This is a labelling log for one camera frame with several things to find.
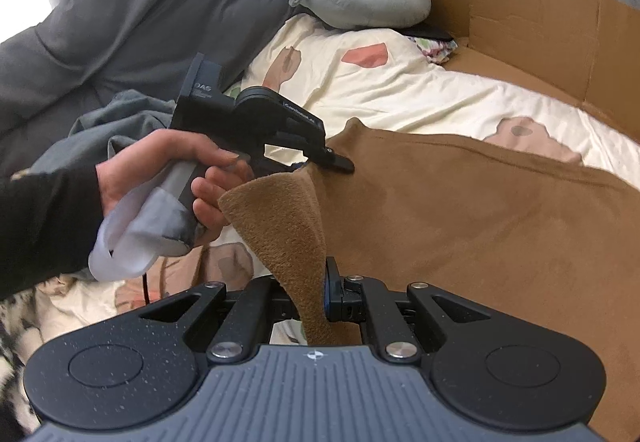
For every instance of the person's left hand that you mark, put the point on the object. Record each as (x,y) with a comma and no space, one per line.
(130,166)

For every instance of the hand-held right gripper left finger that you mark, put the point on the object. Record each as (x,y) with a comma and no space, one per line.
(260,307)

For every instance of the folded brown cardboard sheet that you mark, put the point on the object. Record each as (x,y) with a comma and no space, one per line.
(525,21)

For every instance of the brown printed t-shirt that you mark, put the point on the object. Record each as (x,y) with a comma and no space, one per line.
(450,232)

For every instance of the dark grey duvet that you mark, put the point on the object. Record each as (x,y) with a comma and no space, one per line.
(150,6)

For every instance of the small floral cloth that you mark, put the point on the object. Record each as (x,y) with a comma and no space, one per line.
(435,49)

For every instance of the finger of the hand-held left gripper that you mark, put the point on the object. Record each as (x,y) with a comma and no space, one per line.
(335,162)

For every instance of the black white patterned cloth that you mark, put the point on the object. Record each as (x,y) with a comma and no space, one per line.
(10,372)

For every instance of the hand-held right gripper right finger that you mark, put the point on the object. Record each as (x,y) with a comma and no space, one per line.
(332,292)

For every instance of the person's left forearm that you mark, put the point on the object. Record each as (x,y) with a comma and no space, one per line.
(45,222)

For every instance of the blue-grey garment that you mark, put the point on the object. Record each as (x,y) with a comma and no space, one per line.
(125,116)

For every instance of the cream printed bed sheet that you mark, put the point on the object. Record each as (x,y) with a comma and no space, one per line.
(400,86)

